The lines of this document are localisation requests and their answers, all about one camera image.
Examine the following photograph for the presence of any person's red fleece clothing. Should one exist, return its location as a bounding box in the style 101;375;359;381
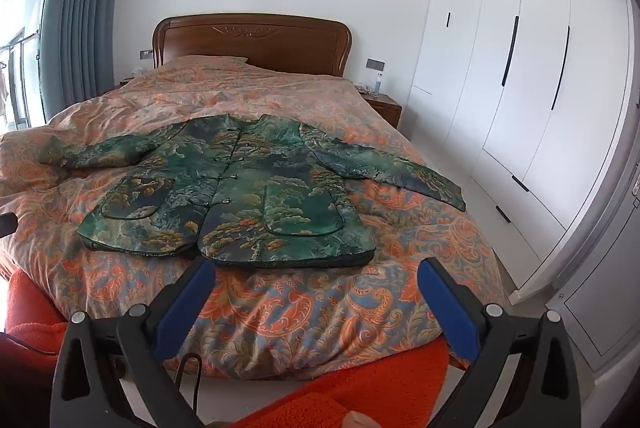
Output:
0;265;451;428

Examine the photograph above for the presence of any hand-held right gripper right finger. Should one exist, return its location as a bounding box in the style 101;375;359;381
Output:
417;257;583;428

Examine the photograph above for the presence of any white wardrobe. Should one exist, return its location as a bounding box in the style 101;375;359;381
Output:
407;0;632;304

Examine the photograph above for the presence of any grey panelled door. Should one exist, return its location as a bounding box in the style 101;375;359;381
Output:
544;143;640;375

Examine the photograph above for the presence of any green patterned pillowcase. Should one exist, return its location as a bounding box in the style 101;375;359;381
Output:
39;113;467;268

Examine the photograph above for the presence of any glass balcony door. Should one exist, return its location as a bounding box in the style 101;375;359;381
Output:
0;0;62;132

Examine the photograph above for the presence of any orange paisley quilt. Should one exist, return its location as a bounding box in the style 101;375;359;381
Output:
0;55;502;380

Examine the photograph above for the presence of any grey-blue curtain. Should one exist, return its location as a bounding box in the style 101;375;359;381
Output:
39;0;132;123

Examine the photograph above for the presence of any person's right hand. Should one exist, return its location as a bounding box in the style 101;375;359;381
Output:
343;410;383;428

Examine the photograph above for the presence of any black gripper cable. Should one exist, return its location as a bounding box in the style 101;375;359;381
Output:
173;352;203;396

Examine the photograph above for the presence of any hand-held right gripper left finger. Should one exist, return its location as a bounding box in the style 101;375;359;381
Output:
50;258;217;428

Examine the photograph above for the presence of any wooden bed headboard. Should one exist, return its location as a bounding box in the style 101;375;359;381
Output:
152;13;353;79

